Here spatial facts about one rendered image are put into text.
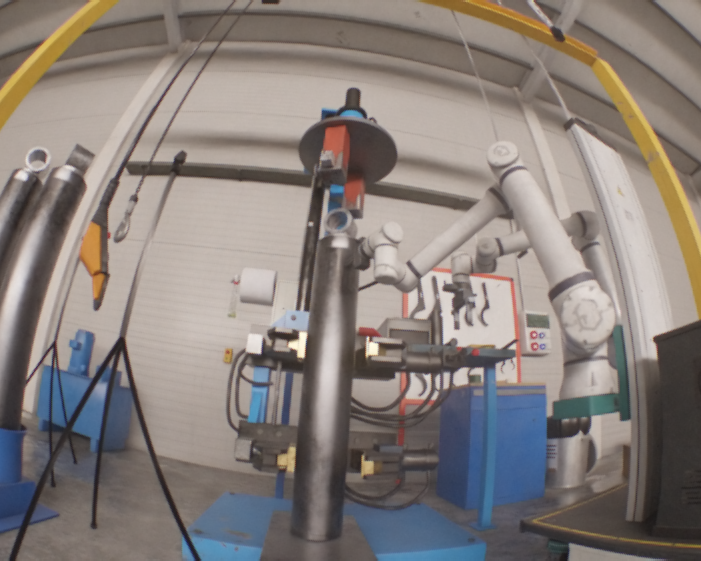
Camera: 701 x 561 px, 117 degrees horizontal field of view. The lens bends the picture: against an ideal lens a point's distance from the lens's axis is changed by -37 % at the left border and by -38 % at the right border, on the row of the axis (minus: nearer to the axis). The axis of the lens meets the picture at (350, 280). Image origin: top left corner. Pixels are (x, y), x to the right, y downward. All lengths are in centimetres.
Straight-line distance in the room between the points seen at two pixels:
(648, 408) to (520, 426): 176
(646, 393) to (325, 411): 112
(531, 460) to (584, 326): 205
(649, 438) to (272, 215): 394
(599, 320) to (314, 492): 113
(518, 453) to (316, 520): 177
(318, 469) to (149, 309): 300
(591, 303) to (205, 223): 392
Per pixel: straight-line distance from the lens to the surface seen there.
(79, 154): 179
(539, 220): 106
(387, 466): 143
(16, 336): 152
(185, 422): 365
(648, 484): 117
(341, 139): 177
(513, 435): 274
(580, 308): 92
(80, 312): 447
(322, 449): 137
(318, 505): 141
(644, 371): 113
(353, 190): 202
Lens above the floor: 68
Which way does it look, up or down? 23 degrees up
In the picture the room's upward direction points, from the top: 4 degrees clockwise
